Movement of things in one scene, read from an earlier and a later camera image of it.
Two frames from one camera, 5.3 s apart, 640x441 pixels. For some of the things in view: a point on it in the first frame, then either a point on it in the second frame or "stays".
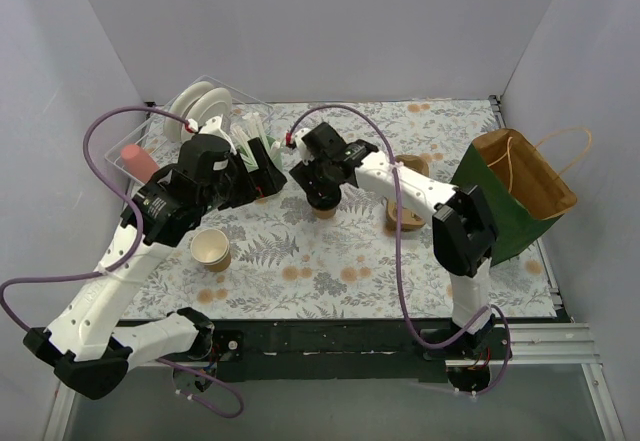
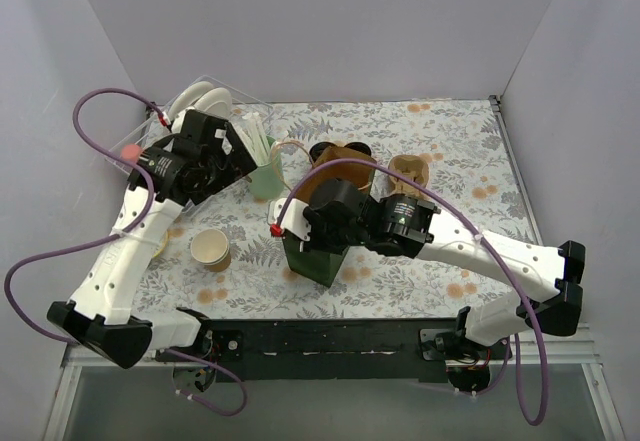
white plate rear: (180, 104) stays
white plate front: (213, 103) stays
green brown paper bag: (521, 192) -> (314, 264)
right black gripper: (323, 191) -> (315, 249)
